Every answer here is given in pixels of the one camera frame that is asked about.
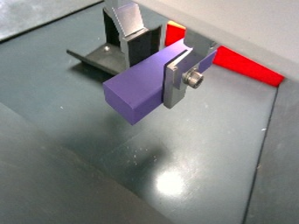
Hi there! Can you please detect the red shape sorting board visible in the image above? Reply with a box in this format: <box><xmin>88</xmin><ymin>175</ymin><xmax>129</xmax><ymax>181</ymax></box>
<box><xmin>164</xmin><ymin>21</ymin><xmax>284</xmax><ymax>87</ymax></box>

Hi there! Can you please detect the purple rectangular block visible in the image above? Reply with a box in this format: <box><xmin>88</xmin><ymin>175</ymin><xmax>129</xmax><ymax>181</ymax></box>
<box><xmin>101</xmin><ymin>38</ymin><xmax>218</xmax><ymax>126</ymax></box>

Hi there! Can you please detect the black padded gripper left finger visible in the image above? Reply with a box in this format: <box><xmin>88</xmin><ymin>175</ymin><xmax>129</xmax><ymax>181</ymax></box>
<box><xmin>105</xmin><ymin>0</ymin><xmax>151</xmax><ymax>67</ymax></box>

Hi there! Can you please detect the silver bolted gripper right finger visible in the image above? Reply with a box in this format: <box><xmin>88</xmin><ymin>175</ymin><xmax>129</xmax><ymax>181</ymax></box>
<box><xmin>163</xmin><ymin>30</ymin><xmax>219</xmax><ymax>109</ymax></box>

